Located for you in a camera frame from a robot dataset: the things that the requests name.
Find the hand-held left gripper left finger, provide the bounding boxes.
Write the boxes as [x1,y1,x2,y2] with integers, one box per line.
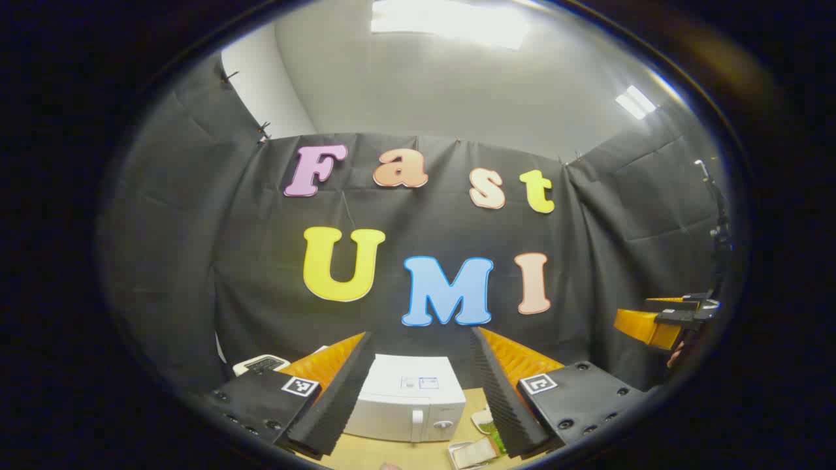
[209,331,378,458]

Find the small ceiling light panel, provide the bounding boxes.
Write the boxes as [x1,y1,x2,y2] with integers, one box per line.
[615,84,658,121]

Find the white toaster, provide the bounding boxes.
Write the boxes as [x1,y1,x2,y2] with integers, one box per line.
[233,354,291,378]

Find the white microwave oven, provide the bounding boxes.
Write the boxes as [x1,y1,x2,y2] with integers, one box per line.
[344,354,467,444]

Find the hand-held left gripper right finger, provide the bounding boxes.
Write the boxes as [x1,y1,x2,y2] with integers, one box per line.
[470,326,647,460]

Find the black backdrop cloth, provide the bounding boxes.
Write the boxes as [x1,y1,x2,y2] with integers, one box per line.
[98,55,732,399]

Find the white rectangular tray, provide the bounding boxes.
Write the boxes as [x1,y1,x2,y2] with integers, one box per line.
[448,437,502,470]

